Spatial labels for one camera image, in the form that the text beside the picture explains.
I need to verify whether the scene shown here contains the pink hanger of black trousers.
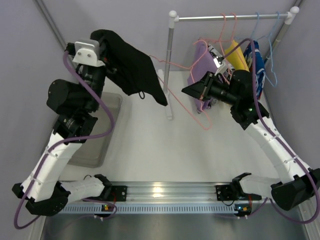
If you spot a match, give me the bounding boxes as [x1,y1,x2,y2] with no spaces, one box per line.
[147,39,213,131]

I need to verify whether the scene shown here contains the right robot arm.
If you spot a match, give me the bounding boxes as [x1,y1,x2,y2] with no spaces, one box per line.
[181,70,320,211]

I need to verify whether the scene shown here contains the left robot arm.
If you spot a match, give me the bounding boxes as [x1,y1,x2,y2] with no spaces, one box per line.
[12,38,112,217]

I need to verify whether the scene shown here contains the purple trousers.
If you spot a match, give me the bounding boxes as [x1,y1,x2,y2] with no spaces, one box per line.
[187,41,217,114]

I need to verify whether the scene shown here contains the yellow trousers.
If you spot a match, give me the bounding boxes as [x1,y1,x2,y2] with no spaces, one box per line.
[224,40,249,72]

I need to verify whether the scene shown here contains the black white print trousers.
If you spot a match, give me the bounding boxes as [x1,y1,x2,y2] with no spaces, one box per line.
[207,44,235,81]

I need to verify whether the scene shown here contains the blue white print trousers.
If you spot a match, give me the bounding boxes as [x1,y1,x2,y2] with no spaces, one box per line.
[243,40,266,100]

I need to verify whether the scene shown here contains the pink hanger of purple trousers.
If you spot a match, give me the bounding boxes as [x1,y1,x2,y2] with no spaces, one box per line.
[193,38,232,45]

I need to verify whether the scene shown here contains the light blue hanger with trousers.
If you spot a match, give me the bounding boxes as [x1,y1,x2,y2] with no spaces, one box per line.
[233,12,260,43]

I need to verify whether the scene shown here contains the empty light blue hanger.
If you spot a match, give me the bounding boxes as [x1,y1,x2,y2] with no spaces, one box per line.
[258,11,280,88]

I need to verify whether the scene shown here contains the grey plastic bin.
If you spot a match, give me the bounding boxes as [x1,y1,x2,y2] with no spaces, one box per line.
[68,92,123,168]

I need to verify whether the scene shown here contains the white metal clothes rack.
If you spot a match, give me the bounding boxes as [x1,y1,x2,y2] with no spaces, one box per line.
[154,6,300,130]

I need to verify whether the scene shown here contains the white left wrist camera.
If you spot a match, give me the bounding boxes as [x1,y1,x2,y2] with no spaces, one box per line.
[72,39,105,68]

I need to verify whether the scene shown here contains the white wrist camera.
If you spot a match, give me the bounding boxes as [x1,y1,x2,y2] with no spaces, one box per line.
[213,56,229,76]
[72,39,105,68]

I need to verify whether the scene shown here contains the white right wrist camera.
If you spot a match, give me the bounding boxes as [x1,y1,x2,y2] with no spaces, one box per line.
[213,56,229,76]

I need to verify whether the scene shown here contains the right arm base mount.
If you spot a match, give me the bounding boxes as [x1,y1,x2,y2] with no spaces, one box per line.
[215,183,262,202]

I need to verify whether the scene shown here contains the aluminium mounting rail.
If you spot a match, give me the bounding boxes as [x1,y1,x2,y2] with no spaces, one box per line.
[37,181,311,204]

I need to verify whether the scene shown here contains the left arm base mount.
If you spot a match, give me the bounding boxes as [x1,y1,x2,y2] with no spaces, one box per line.
[100,185,128,203]

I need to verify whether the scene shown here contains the blue slotted cable duct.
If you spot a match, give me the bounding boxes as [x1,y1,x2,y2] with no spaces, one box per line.
[60,203,238,214]

